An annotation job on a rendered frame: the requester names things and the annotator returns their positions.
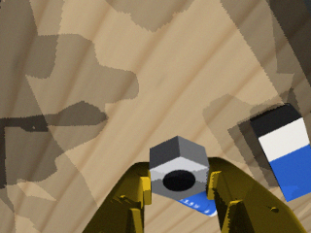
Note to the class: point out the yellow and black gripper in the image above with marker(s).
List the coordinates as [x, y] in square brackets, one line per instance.
[243, 205]

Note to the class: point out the grey hex nut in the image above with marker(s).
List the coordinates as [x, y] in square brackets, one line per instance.
[179, 168]

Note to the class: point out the blue aa battery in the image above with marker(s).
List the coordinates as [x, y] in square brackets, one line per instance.
[200, 203]

